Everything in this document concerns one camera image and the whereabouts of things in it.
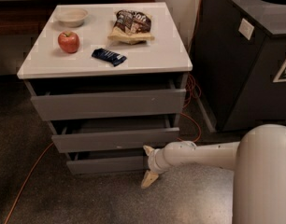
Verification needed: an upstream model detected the grey bottom drawer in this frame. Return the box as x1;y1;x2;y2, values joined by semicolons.
66;148;147;175

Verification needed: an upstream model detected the grey drawer cabinet white top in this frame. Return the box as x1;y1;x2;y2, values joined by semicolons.
18;3;193;174

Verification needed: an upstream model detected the grey middle drawer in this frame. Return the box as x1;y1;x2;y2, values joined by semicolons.
52;115;179;153

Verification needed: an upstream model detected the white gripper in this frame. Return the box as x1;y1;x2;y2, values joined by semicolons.
141;145;164;189

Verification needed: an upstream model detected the grey drawer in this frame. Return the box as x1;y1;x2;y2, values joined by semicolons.
31;79;186;121
66;148;147;175
52;115;179;153

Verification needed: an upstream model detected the black trash bin cabinet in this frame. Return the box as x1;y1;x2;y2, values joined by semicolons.
191;0;286;131

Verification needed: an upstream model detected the white paper bowl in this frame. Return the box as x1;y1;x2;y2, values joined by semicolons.
56;8;88;28

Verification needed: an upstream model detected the white label on bin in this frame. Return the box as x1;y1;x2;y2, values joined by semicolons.
238;19;254;40

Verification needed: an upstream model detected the dark blue snack bar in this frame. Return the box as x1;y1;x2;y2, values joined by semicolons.
92;49;127;67

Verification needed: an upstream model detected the grey top drawer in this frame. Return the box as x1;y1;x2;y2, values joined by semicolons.
31;79;186;121

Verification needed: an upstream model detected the red apple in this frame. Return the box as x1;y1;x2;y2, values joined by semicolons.
58;31;79;53

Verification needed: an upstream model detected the orange extension cable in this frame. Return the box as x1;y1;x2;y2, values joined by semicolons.
2;0;212;224

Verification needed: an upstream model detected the brown chip bag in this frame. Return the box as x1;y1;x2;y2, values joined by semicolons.
108;9;154;45

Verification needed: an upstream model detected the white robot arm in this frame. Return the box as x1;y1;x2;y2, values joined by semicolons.
141;124;286;224

